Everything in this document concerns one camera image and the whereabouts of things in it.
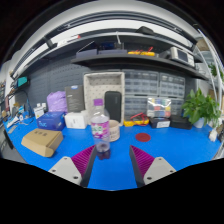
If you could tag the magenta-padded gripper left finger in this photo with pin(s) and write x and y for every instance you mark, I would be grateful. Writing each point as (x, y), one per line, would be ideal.
(68, 168)

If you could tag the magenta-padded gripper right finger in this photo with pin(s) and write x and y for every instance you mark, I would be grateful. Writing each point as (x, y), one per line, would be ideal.
(156, 168)

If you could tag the clear purple-capped drink bottle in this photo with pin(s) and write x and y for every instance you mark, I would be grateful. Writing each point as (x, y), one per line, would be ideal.
(100, 130)

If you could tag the flat round red coaster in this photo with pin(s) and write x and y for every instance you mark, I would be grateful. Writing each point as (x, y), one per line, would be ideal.
(143, 137)

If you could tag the brown cardboard box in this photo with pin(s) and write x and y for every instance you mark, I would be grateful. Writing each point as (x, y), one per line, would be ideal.
(41, 140)

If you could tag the black box with white label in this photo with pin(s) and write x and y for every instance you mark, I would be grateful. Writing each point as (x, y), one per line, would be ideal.
(160, 123)

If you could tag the white product box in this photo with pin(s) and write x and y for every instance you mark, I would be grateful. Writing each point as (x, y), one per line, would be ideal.
(76, 120)

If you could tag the blue product box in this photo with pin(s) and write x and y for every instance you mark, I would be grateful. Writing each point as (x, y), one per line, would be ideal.
(50, 121)

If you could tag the yellow multimeter with red leads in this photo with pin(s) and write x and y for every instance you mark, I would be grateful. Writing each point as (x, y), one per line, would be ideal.
(137, 121)

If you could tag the plain black box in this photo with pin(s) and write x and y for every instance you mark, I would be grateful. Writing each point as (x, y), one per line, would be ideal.
(181, 122)

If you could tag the beige patterned cup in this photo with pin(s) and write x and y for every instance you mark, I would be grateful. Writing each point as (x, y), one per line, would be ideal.
(115, 131)

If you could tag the clear organizer box colourful parts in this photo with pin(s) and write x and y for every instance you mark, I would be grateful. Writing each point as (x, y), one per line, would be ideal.
(159, 107)

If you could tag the small white box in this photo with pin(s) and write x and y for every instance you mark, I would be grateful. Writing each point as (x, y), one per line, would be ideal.
(39, 112)

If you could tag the purple plastic bag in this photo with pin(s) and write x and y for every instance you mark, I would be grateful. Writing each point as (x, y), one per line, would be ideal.
(56, 101)

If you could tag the dark grey flat box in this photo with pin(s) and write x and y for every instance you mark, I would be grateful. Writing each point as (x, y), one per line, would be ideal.
(74, 98)

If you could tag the green potted plant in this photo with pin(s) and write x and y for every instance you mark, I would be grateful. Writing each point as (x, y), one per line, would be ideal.
(200, 106)

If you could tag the black zip case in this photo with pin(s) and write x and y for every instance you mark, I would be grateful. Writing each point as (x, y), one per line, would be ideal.
(113, 105)

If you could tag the beige perforated tray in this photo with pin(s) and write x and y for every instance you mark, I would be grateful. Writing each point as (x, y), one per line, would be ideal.
(96, 85)

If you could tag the teal box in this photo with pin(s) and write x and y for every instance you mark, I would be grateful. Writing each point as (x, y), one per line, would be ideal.
(22, 81)

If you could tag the black wall shelf unit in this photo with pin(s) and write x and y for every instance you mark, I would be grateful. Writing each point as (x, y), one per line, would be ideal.
(133, 60)

